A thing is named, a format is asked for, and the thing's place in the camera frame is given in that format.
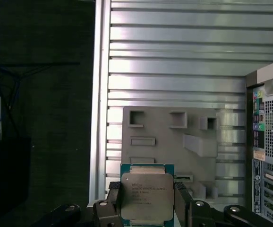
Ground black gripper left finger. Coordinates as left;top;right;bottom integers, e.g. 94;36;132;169
42;181;122;227

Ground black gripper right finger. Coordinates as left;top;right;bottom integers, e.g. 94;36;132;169
173;181;256;227

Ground silver CPU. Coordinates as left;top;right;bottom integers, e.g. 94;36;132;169
119;162;175;227

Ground grey parts rack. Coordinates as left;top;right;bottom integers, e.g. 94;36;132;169
122;105;220;200

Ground black floor bin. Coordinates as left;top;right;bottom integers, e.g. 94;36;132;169
0;136;32;208

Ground black blue floor cables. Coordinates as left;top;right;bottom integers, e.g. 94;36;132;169
0;47;82;133

